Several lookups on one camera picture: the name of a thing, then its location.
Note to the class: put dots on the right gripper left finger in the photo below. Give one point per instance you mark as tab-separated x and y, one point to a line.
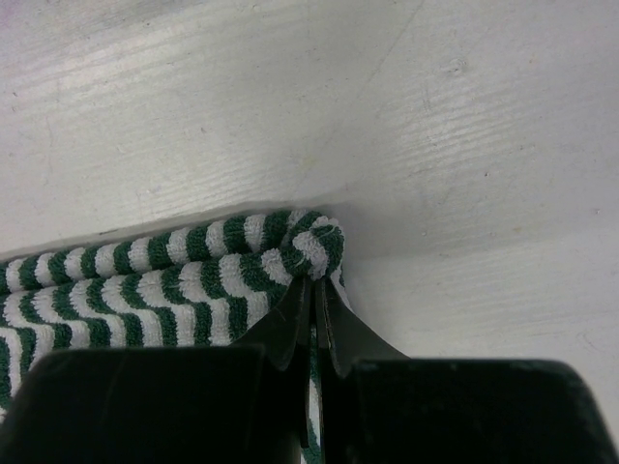
283	334

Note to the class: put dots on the green white striped towel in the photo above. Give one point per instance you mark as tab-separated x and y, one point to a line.
194	286

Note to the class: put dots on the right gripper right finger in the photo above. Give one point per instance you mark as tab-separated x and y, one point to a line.
343	338

